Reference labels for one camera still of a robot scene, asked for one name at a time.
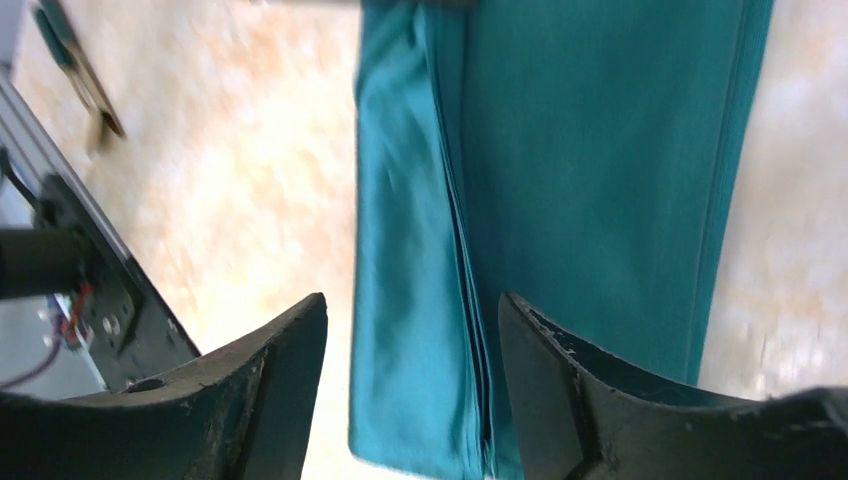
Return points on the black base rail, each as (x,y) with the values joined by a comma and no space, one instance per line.
(115,317)

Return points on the teal cloth napkin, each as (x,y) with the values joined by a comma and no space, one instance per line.
(581,154)

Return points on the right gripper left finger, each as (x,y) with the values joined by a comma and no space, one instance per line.
(243,411)

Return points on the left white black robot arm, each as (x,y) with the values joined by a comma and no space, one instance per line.
(41,261)

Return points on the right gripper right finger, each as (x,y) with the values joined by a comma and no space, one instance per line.
(581,412)

